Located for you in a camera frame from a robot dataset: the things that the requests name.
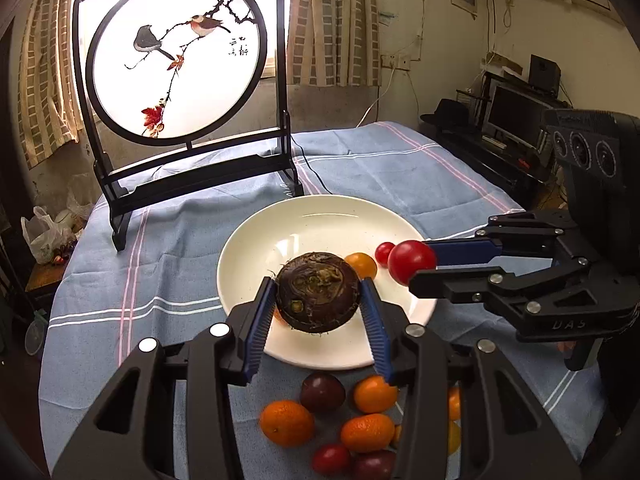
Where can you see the bird painting screen stand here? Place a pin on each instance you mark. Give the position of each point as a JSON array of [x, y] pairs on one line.
[[178, 96]]

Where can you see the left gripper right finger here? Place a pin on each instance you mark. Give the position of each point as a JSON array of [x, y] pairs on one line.
[[506, 433]]

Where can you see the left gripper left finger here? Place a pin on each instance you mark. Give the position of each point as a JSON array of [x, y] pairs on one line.
[[128, 431]]

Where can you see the checkered curtain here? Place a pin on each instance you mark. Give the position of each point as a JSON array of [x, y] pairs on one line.
[[333, 43], [48, 114]]

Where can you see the large orange mandarin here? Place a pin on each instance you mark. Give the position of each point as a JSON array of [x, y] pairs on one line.
[[287, 423]]

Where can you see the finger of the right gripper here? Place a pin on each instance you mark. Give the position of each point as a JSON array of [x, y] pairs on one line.
[[480, 284], [524, 234]]

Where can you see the computer monitor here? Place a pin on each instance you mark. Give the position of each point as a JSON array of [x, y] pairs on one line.
[[515, 114]]

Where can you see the person right hand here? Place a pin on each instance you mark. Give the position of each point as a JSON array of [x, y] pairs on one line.
[[566, 346]]

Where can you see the left checkered curtain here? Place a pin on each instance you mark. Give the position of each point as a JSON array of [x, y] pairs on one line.
[[48, 114]]

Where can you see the brown water chestnut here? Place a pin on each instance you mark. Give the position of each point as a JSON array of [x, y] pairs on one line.
[[317, 292]]

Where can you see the dark purple plum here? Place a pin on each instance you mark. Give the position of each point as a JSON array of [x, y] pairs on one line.
[[322, 394]]

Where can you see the black hat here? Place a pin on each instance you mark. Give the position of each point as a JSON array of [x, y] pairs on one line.
[[450, 115]]

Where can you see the white plastic bag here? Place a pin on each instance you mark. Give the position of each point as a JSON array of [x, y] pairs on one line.
[[44, 236]]

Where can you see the right checkered curtain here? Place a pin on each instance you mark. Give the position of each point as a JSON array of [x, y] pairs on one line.
[[333, 43]]

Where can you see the small orange kumquat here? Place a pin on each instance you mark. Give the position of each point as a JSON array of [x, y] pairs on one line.
[[374, 395]]

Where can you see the red cherry tomato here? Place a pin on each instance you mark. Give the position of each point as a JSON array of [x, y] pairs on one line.
[[409, 257], [382, 253]]

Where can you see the white ceramic plate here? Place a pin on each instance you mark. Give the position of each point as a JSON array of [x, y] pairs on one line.
[[263, 243]]

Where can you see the orange cherry tomato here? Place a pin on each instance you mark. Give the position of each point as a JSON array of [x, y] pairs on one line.
[[363, 264]]

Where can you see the blue striped tablecloth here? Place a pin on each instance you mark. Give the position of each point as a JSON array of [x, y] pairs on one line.
[[163, 284]]

